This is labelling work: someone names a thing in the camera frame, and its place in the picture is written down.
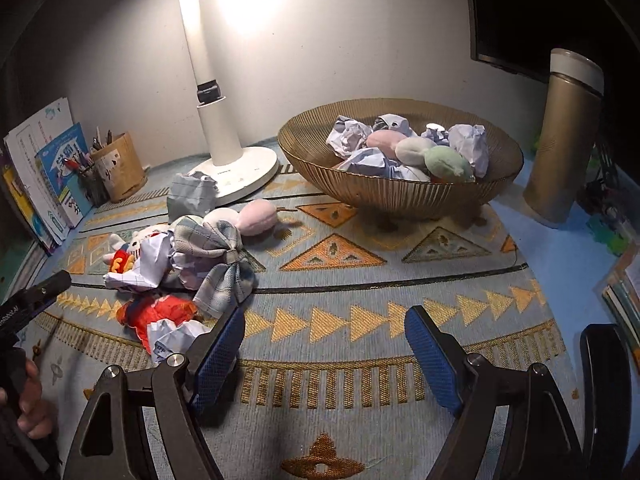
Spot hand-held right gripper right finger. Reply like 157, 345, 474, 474
404, 305, 586, 480

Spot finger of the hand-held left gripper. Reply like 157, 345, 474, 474
20, 269, 72, 311

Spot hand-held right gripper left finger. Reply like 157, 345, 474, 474
62, 305, 247, 480

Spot paper ball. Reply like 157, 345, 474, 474
447, 124, 490, 177
390, 164, 431, 182
103, 235, 177, 292
326, 116, 373, 158
340, 147, 396, 177
147, 321, 213, 366
421, 124, 451, 146
372, 115, 418, 138
167, 171, 218, 218

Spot red plush toy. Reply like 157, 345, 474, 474
116, 294, 201, 348

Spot grey plaid fabric bow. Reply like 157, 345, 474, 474
167, 215, 258, 320

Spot white cat plush toy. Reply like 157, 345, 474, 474
102, 225, 166, 286

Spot pastel dango plush toy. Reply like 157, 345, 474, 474
202, 199, 301, 238
365, 129, 476, 183

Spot gold ribbed bowl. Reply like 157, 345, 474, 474
277, 98, 525, 221

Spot person's left hand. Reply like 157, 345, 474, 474
15, 359, 58, 440

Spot green flat book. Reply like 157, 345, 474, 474
0, 240, 36, 306

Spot black mesh pen holder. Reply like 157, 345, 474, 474
77, 165, 112, 207

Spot patterned woven mat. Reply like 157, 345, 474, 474
15, 145, 591, 480

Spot blue illustrated book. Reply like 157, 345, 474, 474
35, 122, 96, 228

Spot bunch of colourful pens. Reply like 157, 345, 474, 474
60, 152, 98, 176

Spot brown pen holder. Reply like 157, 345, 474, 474
92, 132, 149, 204

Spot bunch of dark pens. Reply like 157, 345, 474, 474
90, 127, 121, 153

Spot white workbook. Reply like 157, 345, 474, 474
5, 97, 73, 241

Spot black curved object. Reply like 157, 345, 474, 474
580, 324, 640, 480

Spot pile of notebooks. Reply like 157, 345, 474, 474
595, 245, 640, 356

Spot green plastic toy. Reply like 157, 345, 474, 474
582, 210, 633, 256

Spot white desk lamp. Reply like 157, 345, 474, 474
172, 0, 280, 208

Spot black clip-on device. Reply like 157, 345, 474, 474
196, 79, 223, 107

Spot gold thermos bottle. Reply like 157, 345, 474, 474
522, 47, 606, 228

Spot dark monitor screen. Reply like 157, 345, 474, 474
462, 0, 640, 86

